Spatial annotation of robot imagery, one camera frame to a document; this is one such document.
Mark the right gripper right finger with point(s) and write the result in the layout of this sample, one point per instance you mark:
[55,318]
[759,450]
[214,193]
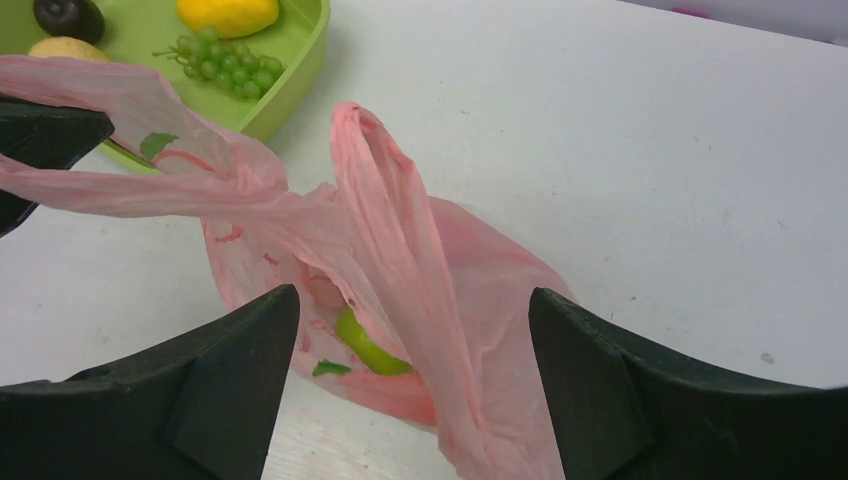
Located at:
[625,407]

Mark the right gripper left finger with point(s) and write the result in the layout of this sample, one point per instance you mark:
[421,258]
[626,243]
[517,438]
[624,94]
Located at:
[202,405]

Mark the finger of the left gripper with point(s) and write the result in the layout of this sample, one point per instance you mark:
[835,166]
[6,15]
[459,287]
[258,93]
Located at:
[50,137]

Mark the green fake lime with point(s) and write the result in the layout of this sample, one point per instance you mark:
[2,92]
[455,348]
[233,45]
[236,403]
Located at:
[351,333]

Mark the pink plastic bag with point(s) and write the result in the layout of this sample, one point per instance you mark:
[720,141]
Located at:
[429,282]

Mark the yellow fake lemon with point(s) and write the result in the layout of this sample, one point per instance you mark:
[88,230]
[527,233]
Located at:
[67,47]

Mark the dark fake mangosteen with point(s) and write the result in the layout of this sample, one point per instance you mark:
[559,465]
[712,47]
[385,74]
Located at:
[79,19]

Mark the green fake grapes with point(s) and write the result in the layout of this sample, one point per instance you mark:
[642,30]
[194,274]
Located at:
[232,67]

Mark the yellow fake mango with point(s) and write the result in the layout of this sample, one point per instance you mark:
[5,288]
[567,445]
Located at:
[229,18]

